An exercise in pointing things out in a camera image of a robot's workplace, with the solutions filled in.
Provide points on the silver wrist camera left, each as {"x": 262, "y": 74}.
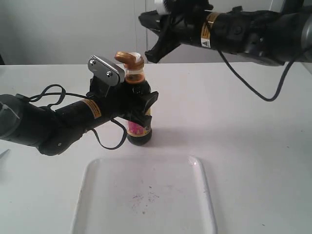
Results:
{"x": 106, "y": 71}

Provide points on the clear plastic tray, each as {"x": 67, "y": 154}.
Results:
{"x": 145, "y": 195}

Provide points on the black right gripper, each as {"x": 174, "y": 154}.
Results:
{"x": 190, "y": 23}

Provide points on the white cabinet doors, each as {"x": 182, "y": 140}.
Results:
{"x": 70, "y": 31}

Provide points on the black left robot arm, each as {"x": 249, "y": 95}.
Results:
{"x": 53, "y": 132}

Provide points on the dark soy sauce bottle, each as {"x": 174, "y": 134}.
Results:
{"x": 137, "y": 87}

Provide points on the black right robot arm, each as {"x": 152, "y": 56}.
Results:
{"x": 265, "y": 37}

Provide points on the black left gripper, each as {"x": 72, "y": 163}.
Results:
{"x": 106, "y": 102}

